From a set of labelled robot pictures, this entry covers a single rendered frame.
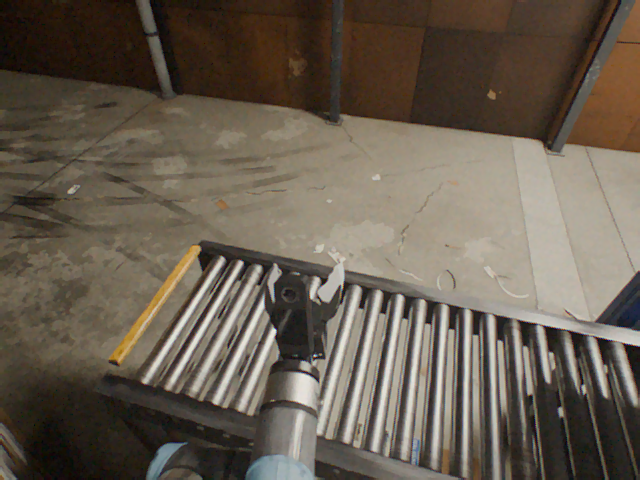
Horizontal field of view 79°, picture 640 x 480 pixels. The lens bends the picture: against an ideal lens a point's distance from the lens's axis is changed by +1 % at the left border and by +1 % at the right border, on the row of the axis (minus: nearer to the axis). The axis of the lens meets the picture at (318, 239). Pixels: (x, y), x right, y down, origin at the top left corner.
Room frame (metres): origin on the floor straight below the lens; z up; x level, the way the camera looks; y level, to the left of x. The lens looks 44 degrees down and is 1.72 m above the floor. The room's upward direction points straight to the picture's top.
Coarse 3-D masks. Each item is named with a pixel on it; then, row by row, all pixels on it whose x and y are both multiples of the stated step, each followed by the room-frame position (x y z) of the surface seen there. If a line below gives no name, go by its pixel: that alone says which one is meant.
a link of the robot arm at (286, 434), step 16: (272, 416) 0.19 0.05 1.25; (288, 416) 0.18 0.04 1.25; (304, 416) 0.19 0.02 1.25; (256, 432) 0.17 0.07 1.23; (272, 432) 0.17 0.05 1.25; (288, 432) 0.17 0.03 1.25; (304, 432) 0.17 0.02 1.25; (256, 448) 0.15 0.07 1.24; (272, 448) 0.15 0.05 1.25; (288, 448) 0.15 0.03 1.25; (304, 448) 0.15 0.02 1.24; (256, 464) 0.14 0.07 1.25; (272, 464) 0.13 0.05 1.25; (288, 464) 0.13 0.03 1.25; (304, 464) 0.14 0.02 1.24
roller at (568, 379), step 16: (560, 336) 0.58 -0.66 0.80; (560, 352) 0.53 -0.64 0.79; (560, 368) 0.49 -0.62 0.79; (576, 368) 0.48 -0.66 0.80; (560, 384) 0.45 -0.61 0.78; (576, 384) 0.44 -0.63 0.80; (560, 400) 0.41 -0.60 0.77; (576, 400) 0.40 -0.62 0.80; (576, 416) 0.36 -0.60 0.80; (576, 432) 0.33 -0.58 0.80; (576, 448) 0.30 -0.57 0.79; (592, 448) 0.30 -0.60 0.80; (576, 464) 0.27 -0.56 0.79; (592, 464) 0.26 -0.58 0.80
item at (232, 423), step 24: (120, 384) 0.44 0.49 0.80; (144, 384) 0.44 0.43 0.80; (120, 408) 0.41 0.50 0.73; (144, 408) 0.39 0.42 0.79; (168, 408) 0.38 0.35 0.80; (192, 408) 0.38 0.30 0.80; (216, 408) 0.38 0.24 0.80; (192, 432) 0.36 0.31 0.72; (216, 432) 0.34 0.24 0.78; (240, 432) 0.33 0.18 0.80; (336, 456) 0.28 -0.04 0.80; (360, 456) 0.28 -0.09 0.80; (384, 456) 0.28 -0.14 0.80
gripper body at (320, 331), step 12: (312, 300) 0.36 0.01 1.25; (312, 312) 0.34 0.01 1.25; (276, 324) 0.32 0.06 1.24; (312, 324) 0.32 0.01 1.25; (324, 324) 0.35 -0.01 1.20; (276, 336) 0.31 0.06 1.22; (324, 336) 0.33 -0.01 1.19; (324, 348) 0.31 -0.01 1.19; (288, 360) 0.26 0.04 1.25; (300, 360) 0.26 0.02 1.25; (312, 360) 0.29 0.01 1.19; (312, 372) 0.25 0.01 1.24
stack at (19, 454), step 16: (0, 416) 0.63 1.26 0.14; (0, 432) 0.51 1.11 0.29; (16, 432) 0.57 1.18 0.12; (0, 448) 0.41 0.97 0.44; (16, 448) 0.47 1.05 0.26; (32, 448) 0.54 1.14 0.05; (0, 464) 0.33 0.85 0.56; (16, 464) 0.38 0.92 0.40; (32, 464) 0.42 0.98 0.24; (48, 464) 0.49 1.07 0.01
